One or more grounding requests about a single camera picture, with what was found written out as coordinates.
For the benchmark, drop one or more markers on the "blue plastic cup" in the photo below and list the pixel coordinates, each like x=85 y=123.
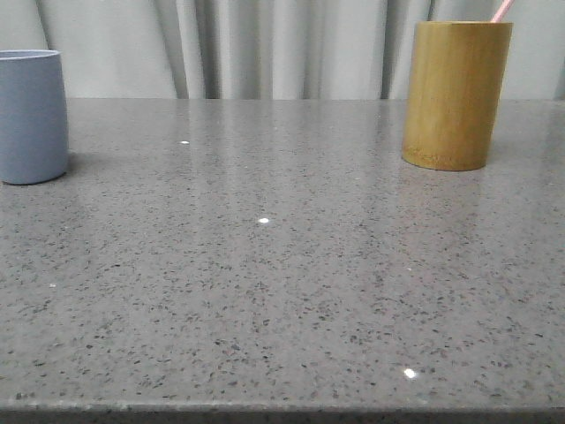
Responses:
x=34 y=128

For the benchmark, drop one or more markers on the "bamboo cylindrical holder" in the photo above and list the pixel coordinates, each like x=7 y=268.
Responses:
x=457 y=69

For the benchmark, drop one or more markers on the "pink chopstick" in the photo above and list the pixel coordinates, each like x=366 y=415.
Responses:
x=501 y=11

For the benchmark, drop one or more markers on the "grey-white curtain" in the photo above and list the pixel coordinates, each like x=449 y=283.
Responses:
x=283 y=50

